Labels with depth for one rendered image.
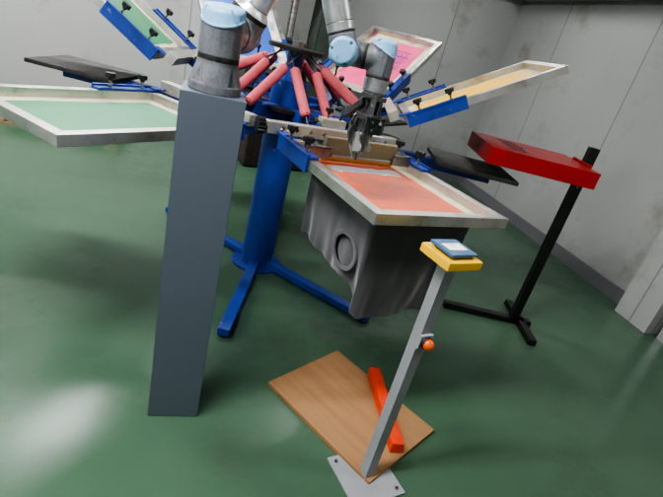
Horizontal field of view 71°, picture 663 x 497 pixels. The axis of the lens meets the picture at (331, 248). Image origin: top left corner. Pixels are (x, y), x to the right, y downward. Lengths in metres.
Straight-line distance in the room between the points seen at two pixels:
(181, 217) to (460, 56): 5.29
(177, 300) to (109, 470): 0.59
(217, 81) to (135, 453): 1.26
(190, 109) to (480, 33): 5.38
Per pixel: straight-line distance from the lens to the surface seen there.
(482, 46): 6.52
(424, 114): 2.44
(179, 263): 1.56
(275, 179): 2.74
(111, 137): 1.66
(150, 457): 1.85
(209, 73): 1.40
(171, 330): 1.70
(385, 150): 2.06
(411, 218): 1.47
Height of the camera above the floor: 1.43
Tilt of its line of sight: 24 degrees down
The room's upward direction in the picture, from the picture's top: 15 degrees clockwise
